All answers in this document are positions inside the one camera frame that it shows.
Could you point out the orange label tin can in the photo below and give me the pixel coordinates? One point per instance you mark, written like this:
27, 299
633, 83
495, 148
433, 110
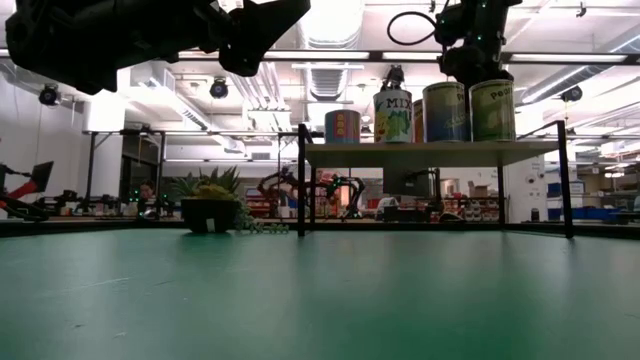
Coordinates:
418, 122

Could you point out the black metal rack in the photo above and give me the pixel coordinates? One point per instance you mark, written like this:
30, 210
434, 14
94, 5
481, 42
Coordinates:
125, 132

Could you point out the blue green label tin can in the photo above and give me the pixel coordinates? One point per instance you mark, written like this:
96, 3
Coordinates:
444, 112

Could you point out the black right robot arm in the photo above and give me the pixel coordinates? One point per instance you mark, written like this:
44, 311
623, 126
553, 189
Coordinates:
480, 20

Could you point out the person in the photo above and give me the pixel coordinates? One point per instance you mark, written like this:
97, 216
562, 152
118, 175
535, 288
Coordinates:
146, 192

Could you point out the black ceiling camera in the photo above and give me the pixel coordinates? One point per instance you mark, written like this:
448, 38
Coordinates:
571, 93
49, 95
218, 88
394, 77

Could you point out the black overhead beam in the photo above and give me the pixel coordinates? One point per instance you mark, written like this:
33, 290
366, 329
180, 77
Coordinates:
375, 56

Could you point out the wooden shelf with black legs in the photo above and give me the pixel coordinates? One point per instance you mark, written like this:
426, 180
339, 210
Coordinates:
425, 152

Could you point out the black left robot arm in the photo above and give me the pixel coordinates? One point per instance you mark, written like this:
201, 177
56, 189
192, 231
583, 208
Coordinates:
100, 35

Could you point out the red black robot gripper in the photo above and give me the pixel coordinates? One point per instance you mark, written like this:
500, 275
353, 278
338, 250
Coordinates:
25, 192

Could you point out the mix vegetable label tin can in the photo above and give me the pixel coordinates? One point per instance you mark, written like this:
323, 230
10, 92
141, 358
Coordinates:
392, 117

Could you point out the green table mat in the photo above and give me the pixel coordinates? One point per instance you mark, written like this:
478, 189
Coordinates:
320, 300

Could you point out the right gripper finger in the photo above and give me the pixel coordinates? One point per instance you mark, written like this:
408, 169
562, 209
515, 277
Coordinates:
468, 110

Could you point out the blue dotted label tin can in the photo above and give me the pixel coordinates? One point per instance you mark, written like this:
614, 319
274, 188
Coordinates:
342, 127

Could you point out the black aluminium table frame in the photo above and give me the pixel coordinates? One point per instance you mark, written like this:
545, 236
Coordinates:
100, 227

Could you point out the orange black robot arms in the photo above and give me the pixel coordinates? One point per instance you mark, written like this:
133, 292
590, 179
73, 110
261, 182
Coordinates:
310, 192

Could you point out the pale green label tin can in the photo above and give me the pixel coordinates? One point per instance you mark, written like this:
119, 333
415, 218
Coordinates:
492, 110

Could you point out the potted succulent plant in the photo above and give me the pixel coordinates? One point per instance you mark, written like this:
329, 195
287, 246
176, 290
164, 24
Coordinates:
210, 212

